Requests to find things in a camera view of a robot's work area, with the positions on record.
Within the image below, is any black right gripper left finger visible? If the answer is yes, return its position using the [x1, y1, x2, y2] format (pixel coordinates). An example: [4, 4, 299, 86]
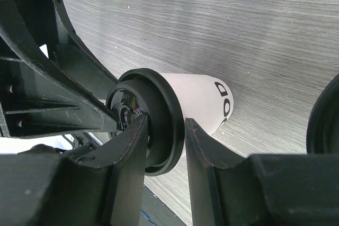
[1, 115, 148, 225]

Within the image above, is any black cup lid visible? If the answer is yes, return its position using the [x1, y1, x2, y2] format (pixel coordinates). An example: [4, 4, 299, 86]
[306, 76, 338, 153]
[105, 68, 184, 177]

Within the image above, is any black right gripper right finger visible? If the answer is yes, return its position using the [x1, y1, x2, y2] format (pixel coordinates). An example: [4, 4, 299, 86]
[185, 119, 338, 225]

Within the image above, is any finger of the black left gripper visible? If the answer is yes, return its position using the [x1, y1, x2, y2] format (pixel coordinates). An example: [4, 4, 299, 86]
[1, 0, 117, 139]
[34, 0, 119, 86]

